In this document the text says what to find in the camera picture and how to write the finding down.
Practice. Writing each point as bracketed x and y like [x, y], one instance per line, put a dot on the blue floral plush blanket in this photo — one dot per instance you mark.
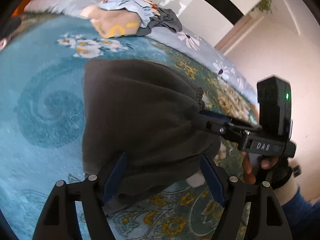
[45, 105]

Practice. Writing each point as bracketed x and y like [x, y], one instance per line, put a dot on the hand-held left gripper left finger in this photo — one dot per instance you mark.
[115, 177]

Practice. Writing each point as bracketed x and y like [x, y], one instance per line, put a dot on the door frame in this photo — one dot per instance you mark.
[237, 35]

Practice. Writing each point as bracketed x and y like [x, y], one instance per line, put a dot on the light blue printed garment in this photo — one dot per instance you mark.
[132, 5]

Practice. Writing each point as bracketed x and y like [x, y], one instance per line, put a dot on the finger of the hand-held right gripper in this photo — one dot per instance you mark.
[217, 115]
[215, 128]

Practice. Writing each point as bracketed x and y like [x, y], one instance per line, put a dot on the dark grey fleece pants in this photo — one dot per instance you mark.
[137, 110]

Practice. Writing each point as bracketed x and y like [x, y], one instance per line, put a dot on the white wardrobe with black stripe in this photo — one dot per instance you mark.
[212, 12]

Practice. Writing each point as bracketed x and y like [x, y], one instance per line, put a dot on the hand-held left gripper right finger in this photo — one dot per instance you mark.
[212, 177]

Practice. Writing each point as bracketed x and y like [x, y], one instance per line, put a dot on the green hanging plant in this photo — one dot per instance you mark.
[266, 5]

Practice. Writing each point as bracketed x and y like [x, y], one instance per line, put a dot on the beige garment with yellow print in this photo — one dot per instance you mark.
[112, 22]

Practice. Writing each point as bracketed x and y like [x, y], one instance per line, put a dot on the small dark grey garment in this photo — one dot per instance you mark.
[167, 18]

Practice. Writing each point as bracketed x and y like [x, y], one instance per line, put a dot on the person's right forearm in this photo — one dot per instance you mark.
[300, 205]

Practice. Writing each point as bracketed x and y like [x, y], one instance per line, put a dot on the person's right hand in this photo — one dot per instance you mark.
[281, 172]

